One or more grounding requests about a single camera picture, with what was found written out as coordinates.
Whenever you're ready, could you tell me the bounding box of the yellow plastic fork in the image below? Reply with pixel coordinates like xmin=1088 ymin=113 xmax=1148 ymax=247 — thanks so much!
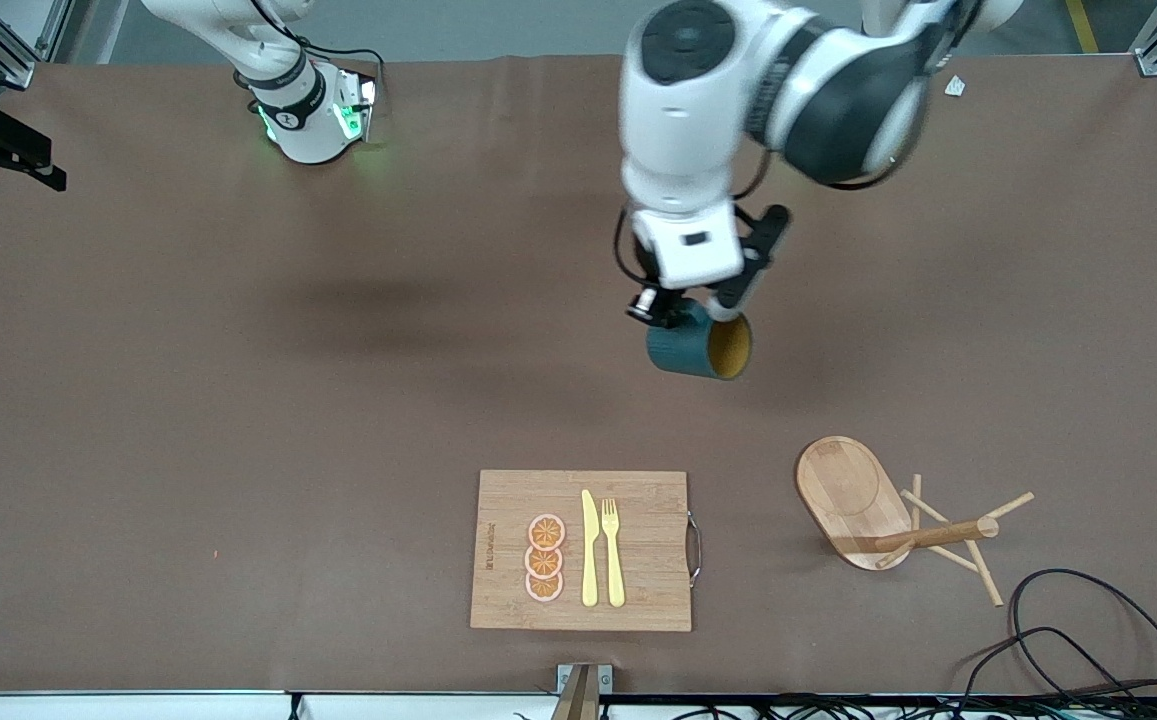
xmin=601 ymin=498 xmax=627 ymax=609

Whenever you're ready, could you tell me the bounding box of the white table edge rail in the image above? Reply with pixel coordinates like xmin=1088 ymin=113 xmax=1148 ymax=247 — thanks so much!
xmin=0 ymin=688 xmax=1157 ymax=720

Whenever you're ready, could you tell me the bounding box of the wooden cup rack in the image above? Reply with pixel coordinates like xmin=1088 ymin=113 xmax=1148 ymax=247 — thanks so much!
xmin=795 ymin=436 xmax=1036 ymax=608

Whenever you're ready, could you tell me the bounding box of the dark teal cup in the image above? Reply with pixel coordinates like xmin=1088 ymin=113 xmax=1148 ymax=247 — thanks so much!
xmin=646 ymin=300 xmax=754 ymax=382

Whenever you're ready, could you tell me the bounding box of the grey metal bracket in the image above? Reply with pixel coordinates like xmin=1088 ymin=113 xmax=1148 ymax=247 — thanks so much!
xmin=556 ymin=663 xmax=614 ymax=697

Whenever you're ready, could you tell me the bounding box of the bamboo cutting board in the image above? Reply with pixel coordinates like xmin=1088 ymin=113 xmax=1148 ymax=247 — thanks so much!
xmin=469 ymin=469 xmax=704 ymax=633

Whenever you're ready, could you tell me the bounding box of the black coiled cable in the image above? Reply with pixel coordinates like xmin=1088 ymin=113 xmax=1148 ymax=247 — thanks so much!
xmin=956 ymin=568 xmax=1157 ymax=720

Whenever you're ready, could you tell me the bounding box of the yellow plastic knife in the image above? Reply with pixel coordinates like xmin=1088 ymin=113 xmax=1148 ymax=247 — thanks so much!
xmin=580 ymin=489 xmax=601 ymax=608

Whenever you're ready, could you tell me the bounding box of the black right arm base cable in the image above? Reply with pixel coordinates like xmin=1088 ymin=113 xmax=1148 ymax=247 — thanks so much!
xmin=246 ymin=0 xmax=386 ymax=111

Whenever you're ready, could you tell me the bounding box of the brown table cover mat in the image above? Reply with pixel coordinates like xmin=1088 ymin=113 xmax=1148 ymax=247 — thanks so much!
xmin=0 ymin=50 xmax=1157 ymax=696

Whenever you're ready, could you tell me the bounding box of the brown camera post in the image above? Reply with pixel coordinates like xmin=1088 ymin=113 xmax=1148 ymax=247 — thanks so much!
xmin=550 ymin=668 xmax=601 ymax=720

